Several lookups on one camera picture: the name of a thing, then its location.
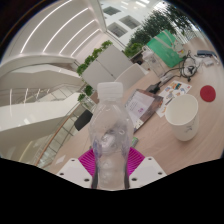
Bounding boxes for small potted plant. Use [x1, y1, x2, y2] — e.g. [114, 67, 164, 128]
[77, 84, 94, 103]

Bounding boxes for colourful sticker sheet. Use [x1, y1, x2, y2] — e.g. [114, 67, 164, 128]
[155, 80, 193, 118]

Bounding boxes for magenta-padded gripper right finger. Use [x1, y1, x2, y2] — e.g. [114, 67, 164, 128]
[124, 146, 168, 190]

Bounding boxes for ceiling light strips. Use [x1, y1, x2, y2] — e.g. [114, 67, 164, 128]
[20, 0, 101, 58]

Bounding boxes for green plant hedge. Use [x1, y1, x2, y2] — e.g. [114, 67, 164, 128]
[123, 3, 201, 58]

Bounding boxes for white paper cup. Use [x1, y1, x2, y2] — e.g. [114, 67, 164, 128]
[164, 93, 200, 142]

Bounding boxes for white chair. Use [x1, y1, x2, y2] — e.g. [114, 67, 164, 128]
[114, 63, 147, 92]

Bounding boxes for small green tube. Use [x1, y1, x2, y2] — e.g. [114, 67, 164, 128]
[130, 136, 139, 148]

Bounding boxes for clear tumbler with lid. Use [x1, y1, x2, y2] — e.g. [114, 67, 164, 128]
[142, 45, 166, 78]

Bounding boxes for flat round red coaster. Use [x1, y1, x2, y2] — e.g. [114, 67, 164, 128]
[199, 84, 217, 103]

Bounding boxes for white cabinet with plants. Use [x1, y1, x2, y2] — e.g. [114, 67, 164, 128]
[76, 40, 132, 89]

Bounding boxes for white flat packet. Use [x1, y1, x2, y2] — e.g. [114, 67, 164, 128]
[203, 57, 218, 67]

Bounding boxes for clear plastic water bottle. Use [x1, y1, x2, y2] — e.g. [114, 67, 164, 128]
[89, 81, 135, 191]

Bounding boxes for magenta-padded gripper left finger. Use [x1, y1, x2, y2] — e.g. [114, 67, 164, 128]
[56, 148, 99, 190]

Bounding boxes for black cable tangle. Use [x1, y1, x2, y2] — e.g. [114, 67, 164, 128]
[159, 49, 201, 83]

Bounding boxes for brown notebook with papers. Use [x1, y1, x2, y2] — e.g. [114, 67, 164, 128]
[124, 89, 164, 133]

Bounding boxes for green tote bag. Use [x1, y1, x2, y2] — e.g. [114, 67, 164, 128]
[146, 29, 184, 69]

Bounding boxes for black power adapter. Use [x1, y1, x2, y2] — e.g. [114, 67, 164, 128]
[146, 83, 163, 94]

